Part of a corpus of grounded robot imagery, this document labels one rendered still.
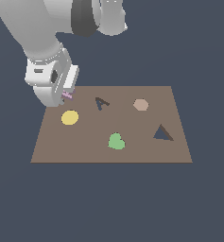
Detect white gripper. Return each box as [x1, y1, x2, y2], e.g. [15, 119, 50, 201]
[56, 63, 80, 106]

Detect small pink letter piece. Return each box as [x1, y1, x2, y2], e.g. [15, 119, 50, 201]
[61, 89, 77, 101]

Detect brown slot board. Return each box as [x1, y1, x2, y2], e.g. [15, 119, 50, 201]
[29, 85, 194, 164]

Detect yellow round piece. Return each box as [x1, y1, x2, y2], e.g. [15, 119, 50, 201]
[60, 109, 80, 127]

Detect green heart piece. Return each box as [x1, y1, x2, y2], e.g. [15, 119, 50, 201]
[107, 131, 127, 151]

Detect beige hexagon piece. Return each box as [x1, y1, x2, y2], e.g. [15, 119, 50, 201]
[132, 97, 150, 112]

